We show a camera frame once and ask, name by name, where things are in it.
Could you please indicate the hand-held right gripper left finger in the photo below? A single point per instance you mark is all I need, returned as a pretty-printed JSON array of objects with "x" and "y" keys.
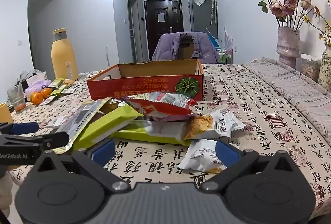
[{"x": 103, "y": 152}]

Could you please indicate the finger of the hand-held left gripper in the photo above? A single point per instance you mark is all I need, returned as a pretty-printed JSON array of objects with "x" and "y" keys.
[
  {"x": 25, "y": 127},
  {"x": 55, "y": 140}
]

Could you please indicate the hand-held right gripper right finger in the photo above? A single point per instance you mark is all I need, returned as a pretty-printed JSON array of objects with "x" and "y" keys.
[{"x": 227, "y": 154}]

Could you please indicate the white orange snack packet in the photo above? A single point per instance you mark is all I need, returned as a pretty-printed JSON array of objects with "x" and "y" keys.
[
  {"x": 199, "y": 125},
  {"x": 199, "y": 156}
]

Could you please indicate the long silver green-edged packet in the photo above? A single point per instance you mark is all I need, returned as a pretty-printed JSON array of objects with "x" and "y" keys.
[{"x": 77, "y": 118}]

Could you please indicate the lime green snack packet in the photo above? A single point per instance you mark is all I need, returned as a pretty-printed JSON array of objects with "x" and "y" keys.
[{"x": 108, "y": 120}]

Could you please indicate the yellow snack packet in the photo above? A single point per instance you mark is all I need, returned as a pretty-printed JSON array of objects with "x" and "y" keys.
[{"x": 111, "y": 106}]

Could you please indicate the red snack packet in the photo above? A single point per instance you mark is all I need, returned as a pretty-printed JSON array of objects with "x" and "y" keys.
[{"x": 160, "y": 107}]

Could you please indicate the red cardboard box pumpkin print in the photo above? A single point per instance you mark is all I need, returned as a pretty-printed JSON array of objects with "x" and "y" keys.
[{"x": 144, "y": 85}]

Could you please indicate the yellow container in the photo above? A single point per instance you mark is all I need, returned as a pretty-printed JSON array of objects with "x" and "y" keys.
[{"x": 5, "y": 114}]

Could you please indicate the orange tangerine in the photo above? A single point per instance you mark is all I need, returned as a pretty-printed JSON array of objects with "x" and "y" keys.
[
  {"x": 36, "y": 99},
  {"x": 47, "y": 92}
]

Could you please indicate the clear plastic cup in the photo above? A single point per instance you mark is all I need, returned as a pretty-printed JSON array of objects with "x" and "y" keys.
[{"x": 15, "y": 97}]

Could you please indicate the person's beige clothing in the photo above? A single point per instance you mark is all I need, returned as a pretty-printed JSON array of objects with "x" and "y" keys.
[{"x": 5, "y": 195}]

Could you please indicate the green snack bar packet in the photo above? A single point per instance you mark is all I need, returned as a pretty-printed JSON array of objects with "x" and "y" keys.
[
  {"x": 57, "y": 83},
  {"x": 59, "y": 90}
]

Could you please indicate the small silver packet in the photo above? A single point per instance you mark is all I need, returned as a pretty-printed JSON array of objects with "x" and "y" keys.
[{"x": 68, "y": 91}]

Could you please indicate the grey cloth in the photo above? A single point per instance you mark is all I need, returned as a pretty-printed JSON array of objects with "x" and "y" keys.
[{"x": 33, "y": 74}]

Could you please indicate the small orange cookie packet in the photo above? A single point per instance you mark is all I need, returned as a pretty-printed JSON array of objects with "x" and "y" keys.
[{"x": 69, "y": 82}]

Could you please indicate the yellow bottle grey cap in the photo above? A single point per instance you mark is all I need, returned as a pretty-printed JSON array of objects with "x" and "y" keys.
[{"x": 64, "y": 58}]

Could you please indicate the grey quilted blanket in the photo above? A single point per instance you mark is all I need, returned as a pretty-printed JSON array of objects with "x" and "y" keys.
[{"x": 292, "y": 84}]

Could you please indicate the wooden chair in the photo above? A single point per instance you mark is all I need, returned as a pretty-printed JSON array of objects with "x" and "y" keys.
[{"x": 186, "y": 53}]

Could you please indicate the blue rack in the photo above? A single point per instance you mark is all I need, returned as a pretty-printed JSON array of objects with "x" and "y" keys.
[{"x": 213, "y": 40}]

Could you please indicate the clear storage jar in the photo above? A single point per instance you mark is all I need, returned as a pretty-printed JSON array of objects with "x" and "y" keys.
[{"x": 310, "y": 70}]

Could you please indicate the purple padded jacket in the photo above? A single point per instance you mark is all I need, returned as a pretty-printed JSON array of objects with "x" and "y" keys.
[{"x": 168, "y": 48}]

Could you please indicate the glass interior door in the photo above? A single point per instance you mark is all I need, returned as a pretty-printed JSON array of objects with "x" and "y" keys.
[{"x": 132, "y": 32}]

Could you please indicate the pink textured vase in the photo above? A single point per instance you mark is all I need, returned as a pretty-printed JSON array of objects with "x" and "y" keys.
[{"x": 288, "y": 45}]

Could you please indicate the patterned ceramic vase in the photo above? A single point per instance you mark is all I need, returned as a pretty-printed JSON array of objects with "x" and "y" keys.
[{"x": 325, "y": 71}]

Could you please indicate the dark entrance door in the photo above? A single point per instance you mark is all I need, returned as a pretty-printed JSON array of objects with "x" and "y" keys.
[{"x": 152, "y": 32}]

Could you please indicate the grey refrigerator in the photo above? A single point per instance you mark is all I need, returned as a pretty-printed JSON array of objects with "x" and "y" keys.
[{"x": 201, "y": 17}]

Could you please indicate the white folded umbrella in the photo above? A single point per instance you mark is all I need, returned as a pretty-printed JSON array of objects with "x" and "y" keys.
[{"x": 212, "y": 11}]

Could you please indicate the white paper notice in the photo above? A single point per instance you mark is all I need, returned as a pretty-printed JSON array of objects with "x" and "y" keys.
[{"x": 160, "y": 17}]

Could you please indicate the yellow flower branches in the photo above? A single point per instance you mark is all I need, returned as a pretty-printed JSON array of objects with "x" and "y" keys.
[{"x": 306, "y": 18}]

